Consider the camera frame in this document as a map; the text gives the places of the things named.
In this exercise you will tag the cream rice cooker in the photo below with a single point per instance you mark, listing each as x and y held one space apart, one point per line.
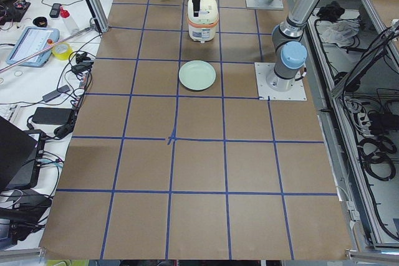
203 28

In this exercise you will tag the green plate near lemon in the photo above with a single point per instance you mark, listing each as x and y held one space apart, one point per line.
197 75

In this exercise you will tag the red cap bottle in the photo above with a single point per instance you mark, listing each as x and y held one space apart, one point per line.
69 21

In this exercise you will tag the black phone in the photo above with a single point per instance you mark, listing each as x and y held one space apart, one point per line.
55 10

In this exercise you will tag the yellow tape roll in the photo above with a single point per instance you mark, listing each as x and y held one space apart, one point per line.
62 51

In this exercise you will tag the blue teach pendant tablet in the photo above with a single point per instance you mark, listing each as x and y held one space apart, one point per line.
32 40

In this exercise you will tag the black power brick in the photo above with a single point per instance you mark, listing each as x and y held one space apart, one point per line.
51 116

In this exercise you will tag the metal rod tool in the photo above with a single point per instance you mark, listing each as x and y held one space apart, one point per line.
6 66

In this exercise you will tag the black laptop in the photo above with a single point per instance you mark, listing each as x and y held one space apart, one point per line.
20 155

